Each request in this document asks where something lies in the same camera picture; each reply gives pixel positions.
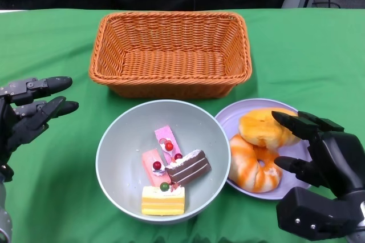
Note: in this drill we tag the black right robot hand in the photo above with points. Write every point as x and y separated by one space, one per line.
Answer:
342 163

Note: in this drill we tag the lilac round plate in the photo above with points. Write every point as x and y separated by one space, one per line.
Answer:
228 117

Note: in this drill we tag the grey round bowl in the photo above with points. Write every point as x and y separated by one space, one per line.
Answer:
125 140

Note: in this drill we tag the round striped pumpkin bread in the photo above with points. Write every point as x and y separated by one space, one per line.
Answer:
245 166

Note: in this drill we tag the chocolate layer cake slice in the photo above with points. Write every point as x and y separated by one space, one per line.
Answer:
188 169

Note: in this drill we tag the long orange bread loaf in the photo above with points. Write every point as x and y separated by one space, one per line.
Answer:
259 131

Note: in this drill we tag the yellow layer cake slice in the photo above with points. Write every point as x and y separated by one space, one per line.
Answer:
162 203

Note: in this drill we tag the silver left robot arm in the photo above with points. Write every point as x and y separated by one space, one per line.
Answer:
4 217

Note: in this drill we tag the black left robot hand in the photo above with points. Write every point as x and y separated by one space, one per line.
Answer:
20 131

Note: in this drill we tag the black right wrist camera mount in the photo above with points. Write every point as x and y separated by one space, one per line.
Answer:
313 214

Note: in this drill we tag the green tablecloth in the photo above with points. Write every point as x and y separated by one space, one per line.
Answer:
299 54

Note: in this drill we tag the pink cake with cherry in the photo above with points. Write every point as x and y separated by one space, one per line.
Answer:
165 134
149 160

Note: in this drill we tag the orange wicker basket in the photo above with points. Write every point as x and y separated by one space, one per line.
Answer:
171 63

